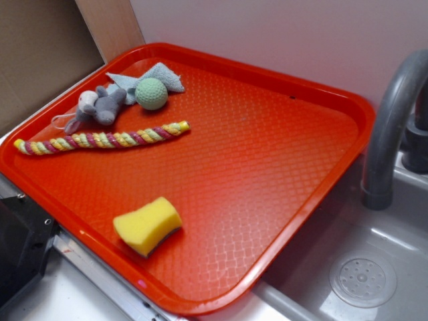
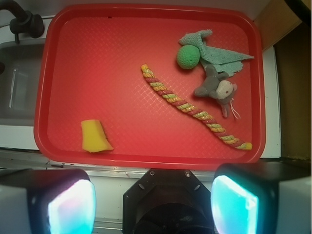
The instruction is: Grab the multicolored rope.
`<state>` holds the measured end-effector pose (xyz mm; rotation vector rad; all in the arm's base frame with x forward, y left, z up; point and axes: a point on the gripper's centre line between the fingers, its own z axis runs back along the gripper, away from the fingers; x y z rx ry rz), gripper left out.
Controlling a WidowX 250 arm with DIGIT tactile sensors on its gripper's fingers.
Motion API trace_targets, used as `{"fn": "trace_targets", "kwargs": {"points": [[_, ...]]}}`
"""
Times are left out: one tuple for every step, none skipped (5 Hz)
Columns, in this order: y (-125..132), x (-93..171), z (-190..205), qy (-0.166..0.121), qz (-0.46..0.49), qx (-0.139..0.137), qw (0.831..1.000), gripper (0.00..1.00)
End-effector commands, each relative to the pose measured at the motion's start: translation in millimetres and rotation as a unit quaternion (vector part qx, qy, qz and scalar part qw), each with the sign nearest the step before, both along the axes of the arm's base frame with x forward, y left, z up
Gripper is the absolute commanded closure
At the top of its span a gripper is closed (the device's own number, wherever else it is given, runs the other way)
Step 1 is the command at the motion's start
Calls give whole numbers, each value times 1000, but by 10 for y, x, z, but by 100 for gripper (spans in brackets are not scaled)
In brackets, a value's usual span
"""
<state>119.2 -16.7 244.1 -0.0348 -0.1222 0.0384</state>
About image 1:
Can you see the orange plastic tray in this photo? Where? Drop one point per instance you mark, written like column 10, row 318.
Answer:
column 263, row 150

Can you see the light blue cloth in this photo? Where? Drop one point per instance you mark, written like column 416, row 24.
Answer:
column 159, row 71

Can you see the green dimpled ball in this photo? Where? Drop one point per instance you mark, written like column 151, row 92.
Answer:
column 151, row 94

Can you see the yellow sponge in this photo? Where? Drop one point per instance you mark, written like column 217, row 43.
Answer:
column 146, row 228

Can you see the grey plush animal toy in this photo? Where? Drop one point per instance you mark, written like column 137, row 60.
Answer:
column 101, row 106

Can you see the grey plastic sink basin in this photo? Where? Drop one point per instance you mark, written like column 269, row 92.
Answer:
column 297, row 282

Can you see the light wooden board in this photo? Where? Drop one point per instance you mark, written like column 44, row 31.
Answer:
column 113, row 26

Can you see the round sink drain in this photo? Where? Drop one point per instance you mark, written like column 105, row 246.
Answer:
column 362, row 280

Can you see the dark grey faucet knob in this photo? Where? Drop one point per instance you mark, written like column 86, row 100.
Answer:
column 415, row 138

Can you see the brown cardboard panel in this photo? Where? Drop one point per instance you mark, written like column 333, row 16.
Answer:
column 46, row 48

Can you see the grey toy faucet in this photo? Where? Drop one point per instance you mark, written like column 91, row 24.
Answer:
column 397, row 105

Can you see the multicolored twisted rope toy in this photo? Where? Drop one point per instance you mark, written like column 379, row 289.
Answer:
column 103, row 140

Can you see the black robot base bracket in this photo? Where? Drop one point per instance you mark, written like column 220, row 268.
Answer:
column 27, row 235

